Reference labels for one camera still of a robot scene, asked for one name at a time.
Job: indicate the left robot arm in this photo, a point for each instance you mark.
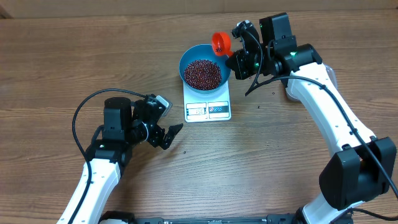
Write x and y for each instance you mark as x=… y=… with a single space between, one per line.
x=126 y=124

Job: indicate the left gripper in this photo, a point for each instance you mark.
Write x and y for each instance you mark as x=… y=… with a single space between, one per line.
x=156 y=140

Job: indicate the clear plastic container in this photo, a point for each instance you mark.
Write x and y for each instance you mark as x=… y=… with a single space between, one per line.
x=332 y=77

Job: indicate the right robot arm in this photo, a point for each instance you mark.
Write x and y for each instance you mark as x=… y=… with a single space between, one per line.
x=361 y=164

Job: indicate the red beans in bowl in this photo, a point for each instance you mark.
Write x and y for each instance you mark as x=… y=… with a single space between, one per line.
x=203 y=75

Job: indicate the red measuring scoop blue handle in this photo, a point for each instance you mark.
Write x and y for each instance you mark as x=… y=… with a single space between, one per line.
x=221 y=44

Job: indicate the blue bowl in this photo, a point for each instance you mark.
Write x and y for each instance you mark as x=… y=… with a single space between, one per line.
x=204 y=51

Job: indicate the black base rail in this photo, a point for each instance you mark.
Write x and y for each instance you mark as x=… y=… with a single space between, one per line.
x=214 y=220

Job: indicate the white digital kitchen scale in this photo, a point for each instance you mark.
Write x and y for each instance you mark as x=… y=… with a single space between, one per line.
x=207 y=106

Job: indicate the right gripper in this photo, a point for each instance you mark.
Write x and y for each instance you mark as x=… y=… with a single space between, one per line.
x=241 y=65

